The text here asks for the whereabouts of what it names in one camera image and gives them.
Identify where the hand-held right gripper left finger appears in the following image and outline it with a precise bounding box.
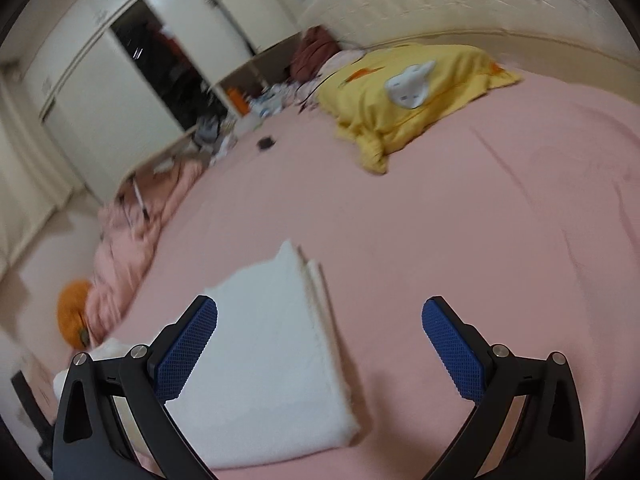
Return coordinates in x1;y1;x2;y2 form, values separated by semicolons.
52;295;219;480

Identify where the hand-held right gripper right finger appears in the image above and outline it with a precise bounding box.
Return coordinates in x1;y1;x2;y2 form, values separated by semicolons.
421;296;587;480

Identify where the white fleece garment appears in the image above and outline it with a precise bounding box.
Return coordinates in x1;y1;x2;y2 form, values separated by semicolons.
52;239;362;470

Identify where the pink bed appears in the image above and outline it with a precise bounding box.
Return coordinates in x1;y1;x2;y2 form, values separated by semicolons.
47;72;640;480

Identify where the orange plush toy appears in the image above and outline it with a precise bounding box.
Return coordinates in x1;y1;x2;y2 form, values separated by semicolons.
56;280;95;349

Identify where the pink duvet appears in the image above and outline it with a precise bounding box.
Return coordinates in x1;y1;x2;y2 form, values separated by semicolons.
84;159;207;337

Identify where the folding lap table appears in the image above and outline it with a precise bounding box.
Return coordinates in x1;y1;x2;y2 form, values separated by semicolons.
114;145;201;222

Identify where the cream curtain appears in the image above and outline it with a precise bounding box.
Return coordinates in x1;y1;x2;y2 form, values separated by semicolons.
0;60;83;273

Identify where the orange bottle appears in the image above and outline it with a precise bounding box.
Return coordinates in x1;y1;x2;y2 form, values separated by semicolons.
226;87;249;117

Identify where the yellow pillow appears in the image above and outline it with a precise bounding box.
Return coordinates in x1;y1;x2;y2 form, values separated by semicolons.
317;43;524;176

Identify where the white wardrobe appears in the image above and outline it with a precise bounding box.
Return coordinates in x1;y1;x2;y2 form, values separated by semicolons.
20;0;313;201

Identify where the dark red garment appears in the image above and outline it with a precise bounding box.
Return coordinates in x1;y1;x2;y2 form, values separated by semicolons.
291;26;342;82

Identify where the white padded headboard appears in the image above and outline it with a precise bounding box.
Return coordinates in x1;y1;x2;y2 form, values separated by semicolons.
299;0;640;63

